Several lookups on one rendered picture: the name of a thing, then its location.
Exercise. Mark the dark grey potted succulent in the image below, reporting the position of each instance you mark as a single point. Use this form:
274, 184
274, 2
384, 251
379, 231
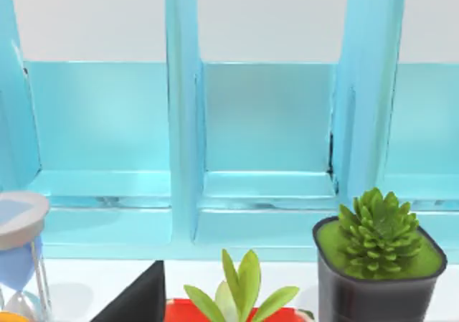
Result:
376, 264

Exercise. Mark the light blue rack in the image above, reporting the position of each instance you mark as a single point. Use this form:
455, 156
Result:
258, 121

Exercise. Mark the small orange object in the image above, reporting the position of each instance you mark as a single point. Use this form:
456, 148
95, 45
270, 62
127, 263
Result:
12, 317

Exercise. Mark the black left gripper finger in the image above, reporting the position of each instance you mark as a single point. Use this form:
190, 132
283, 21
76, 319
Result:
143, 297

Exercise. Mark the blue sand hourglass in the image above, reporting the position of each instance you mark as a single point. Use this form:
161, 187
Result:
21, 250

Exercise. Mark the red potted plant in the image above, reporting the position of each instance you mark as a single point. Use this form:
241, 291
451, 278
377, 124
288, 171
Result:
236, 293

